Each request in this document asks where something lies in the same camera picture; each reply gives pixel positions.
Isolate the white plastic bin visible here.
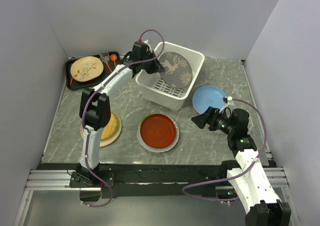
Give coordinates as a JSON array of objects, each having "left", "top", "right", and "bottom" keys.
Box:
[{"left": 135, "top": 42, "right": 205, "bottom": 110}]

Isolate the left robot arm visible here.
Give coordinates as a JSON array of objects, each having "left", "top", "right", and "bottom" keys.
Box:
[{"left": 76, "top": 40, "right": 164, "bottom": 187}]

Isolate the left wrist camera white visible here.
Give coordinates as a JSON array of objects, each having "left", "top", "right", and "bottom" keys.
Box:
[{"left": 138, "top": 38, "right": 151, "bottom": 47}]

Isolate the red scalloped plate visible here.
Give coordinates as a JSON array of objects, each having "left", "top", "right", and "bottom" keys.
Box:
[{"left": 140, "top": 114, "right": 177, "bottom": 149}]

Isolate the small clear glass cup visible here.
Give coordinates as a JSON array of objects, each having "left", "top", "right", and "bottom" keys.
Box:
[{"left": 99, "top": 52, "right": 110, "bottom": 63}]

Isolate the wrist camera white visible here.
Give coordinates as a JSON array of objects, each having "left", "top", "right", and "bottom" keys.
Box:
[
  {"left": 138, "top": 38, "right": 151, "bottom": 47},
  {"left": 222, "top": 96, "right": 234, "bottom": 105}
]

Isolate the pink plate under blue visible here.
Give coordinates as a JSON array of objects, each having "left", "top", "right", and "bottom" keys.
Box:
[{"left": 192, "top": 96, "right": 208, "bottom": 114}]

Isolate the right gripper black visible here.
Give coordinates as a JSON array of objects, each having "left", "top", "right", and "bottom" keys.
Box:
[{"left": 191, "top": 106, "right": 235, "bottom": 135}]

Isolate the black serving tray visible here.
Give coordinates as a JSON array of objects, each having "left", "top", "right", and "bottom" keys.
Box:
[{"left": 64, "top": 51, "right": 124, "bottom": 91}]

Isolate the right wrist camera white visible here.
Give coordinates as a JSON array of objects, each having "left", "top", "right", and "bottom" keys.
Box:
[{"left": 222, "top": 96, "right": 234, "bottom": 105}]

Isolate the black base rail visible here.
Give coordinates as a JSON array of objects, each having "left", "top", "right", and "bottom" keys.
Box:
[{"left": 69, "top": 162, "right": 241, "bottom": 199}]

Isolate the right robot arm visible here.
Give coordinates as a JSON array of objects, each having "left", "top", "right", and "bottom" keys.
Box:
[{"left": 191, "top": 107, "right": 292, "bottom": 225}]

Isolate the beige bird plate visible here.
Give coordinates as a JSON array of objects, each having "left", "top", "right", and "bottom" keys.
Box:
[{"left": 70, "top": 56, "right": 104, "bottom": 82}]

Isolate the grey reindeer plate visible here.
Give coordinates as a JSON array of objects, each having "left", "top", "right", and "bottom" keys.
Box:
[{"left": 159, "top": 52, "right": 193, "bottom": 89}]

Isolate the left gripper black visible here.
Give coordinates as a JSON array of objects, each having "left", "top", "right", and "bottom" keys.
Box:
[{"left": 140, "top": 50, "right": 166, "bottom": 75}]

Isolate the white plate under stack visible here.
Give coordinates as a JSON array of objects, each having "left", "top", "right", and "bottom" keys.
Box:
[{"left": 137, "top": 117, "right": 180, "bottom": 153}]

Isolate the aluminium frame rail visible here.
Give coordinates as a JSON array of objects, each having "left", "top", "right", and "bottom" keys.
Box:
[{"left": 25, "top": 168, "right": 289, "bottom": 191}]

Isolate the cream plate under mat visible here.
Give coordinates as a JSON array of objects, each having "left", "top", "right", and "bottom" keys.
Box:
[{"left": 80, "top": 112, "right": 123, "bottom": 148}]

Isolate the woven bamboo mat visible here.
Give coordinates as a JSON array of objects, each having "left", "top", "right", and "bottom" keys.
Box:
[{"left": 101, "top": 112, "right": 120, "bottom": 140}]

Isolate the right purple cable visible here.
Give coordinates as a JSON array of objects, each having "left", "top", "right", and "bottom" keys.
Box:
[{"left": 181, "top": 98, "right": 266, "bottom": 203}]

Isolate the orange spoon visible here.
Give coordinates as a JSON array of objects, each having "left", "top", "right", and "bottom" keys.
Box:
[{"left": 110, "top": 54, "right": 118, "bottom": 68}]

